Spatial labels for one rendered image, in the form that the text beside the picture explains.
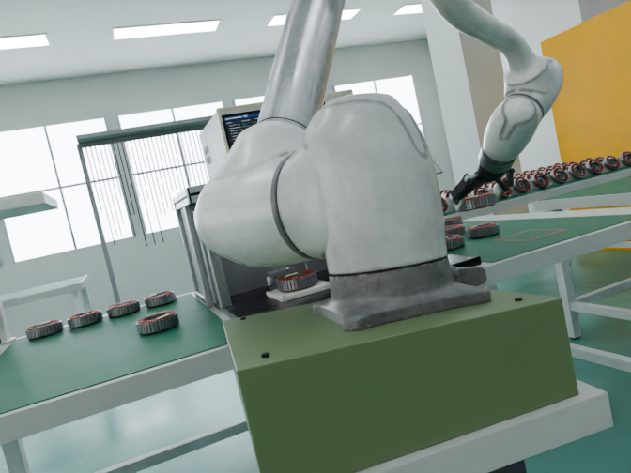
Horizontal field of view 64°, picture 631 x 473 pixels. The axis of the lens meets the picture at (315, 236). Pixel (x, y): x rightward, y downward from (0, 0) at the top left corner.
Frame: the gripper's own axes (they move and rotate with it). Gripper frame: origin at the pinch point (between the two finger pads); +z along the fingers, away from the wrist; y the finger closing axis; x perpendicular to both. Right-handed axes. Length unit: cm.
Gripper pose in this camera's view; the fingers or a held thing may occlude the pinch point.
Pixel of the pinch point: (476, 200)
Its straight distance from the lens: 158.6
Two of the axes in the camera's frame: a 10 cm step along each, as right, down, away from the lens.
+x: -2.4, -8.7, 4.4
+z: 0.5, 4.4, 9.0
